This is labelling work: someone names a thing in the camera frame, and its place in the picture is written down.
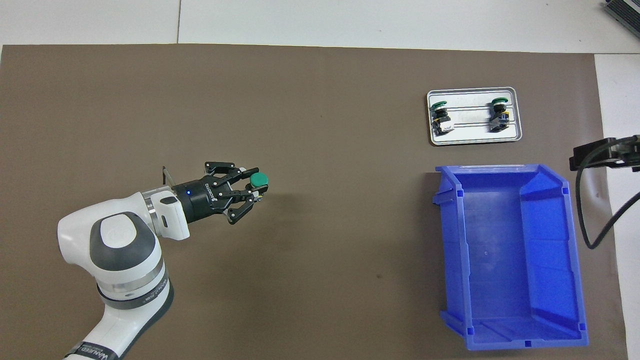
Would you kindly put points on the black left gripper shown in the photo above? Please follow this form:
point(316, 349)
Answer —
point(200, 200)

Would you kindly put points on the green push button switch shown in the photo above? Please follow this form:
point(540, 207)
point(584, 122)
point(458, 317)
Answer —
point(259, 180)
point(498, 117)
point(441, 120)

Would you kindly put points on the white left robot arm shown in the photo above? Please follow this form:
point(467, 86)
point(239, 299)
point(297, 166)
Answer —
point(80, 235)

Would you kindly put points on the brown table mat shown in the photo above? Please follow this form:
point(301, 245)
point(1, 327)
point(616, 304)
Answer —
point(300, 125)

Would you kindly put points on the silver metal tray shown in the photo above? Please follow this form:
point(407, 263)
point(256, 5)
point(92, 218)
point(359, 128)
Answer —
point(472, 135)

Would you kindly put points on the blue plastic storage bin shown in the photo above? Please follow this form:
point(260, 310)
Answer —
point(500, 260)

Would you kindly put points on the grey ribbed device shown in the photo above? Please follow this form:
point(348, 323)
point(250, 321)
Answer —
point(627, 12)

